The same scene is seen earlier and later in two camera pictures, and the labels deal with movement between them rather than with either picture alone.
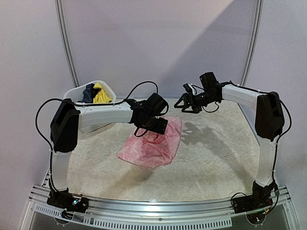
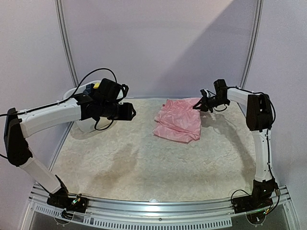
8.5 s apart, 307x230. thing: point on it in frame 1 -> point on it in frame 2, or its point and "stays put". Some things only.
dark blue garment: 89,93 stays put
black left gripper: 161,128 -> 127,112
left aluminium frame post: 61,23 stays put
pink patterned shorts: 153,149 -> 178,120
